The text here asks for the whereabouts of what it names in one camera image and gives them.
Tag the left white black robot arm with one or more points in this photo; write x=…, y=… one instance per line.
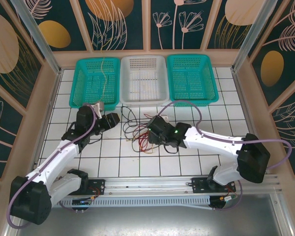
x=51, y=162

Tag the teal plastic basket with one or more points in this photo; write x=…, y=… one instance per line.
x=193, y=81
x=94, y=83

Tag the white plastic basket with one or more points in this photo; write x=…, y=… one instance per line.
x=143, y=81

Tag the small electronics board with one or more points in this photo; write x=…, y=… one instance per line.
x=221, y=202
x=81, y=203

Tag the grey metal sheet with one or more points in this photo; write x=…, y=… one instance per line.
x=147, y=221

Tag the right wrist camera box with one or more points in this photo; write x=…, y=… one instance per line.
x=165, y=118

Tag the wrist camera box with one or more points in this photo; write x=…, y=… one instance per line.
x=165, y=118
x=98, y=107

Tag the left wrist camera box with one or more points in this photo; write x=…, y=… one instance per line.
x=98, y=107

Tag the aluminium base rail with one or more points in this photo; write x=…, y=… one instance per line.
x=147, y=183

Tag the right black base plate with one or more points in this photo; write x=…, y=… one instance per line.
x=199, y=184

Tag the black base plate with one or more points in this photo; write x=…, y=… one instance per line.
x=96, y=185
x=199, y=184

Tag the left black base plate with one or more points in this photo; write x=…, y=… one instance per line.
x=96, y=185

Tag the aluminium frame post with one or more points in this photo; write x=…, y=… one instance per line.
x=37, y=37
x=255, y=32

